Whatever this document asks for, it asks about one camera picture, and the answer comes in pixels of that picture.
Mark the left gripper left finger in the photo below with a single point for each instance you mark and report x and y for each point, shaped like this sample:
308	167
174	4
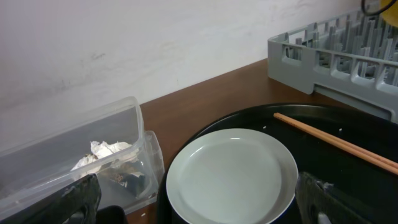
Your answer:
83	196

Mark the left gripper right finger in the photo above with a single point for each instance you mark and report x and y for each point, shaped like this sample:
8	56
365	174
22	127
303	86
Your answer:
321	202

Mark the white tissue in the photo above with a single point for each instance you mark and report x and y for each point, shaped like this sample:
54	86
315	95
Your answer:
101	150

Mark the grey plate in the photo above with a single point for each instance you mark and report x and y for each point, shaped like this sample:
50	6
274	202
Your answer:
232	176

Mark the gold brown snack wrapper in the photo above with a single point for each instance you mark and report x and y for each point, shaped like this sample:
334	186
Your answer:
129	177

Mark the yellow bowl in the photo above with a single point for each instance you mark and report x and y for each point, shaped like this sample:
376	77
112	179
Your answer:
391	14

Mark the grey dishwasher rack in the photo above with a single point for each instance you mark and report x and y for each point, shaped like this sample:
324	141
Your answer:
351	58

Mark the black rectangular tray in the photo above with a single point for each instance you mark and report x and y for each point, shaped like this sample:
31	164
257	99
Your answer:
111	215

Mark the round black serving tray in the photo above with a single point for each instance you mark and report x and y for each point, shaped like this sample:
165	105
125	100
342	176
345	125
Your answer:
339	146

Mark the clear plastic bin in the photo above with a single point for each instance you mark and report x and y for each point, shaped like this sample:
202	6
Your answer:
110	142

